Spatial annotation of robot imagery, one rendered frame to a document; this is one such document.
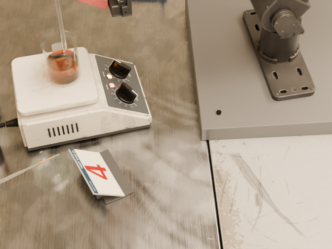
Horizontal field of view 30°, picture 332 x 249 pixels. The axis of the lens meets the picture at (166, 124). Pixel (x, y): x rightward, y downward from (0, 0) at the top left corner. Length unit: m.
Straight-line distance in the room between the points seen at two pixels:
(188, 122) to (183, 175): 0.10
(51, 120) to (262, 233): 0.35
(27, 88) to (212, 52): 0.32
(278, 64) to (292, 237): 0.30
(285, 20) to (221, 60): 0.16
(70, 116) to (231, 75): 0.27
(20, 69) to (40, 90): 0.06
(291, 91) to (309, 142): 0.08
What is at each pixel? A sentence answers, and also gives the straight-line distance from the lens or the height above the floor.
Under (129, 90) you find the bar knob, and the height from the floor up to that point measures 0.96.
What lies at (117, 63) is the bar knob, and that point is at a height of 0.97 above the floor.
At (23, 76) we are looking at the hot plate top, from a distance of 0.97.
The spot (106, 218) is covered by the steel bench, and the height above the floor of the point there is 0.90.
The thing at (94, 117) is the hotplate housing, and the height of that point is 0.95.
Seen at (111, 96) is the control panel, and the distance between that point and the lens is 0.96.
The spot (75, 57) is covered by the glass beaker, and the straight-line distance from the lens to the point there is 0.91.
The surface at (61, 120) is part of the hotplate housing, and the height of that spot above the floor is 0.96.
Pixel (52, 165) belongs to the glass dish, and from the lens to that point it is 0.96.
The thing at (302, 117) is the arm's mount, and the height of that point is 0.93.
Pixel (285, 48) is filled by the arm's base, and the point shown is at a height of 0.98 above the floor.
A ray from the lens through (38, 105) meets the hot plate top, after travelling 0.92.
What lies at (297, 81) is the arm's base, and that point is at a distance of 1.01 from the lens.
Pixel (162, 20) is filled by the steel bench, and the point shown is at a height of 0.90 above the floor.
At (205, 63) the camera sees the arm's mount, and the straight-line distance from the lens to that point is 1.04.
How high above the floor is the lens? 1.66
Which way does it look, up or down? 49 degrees down
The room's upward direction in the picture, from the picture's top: 1 degrees counter-clockwise
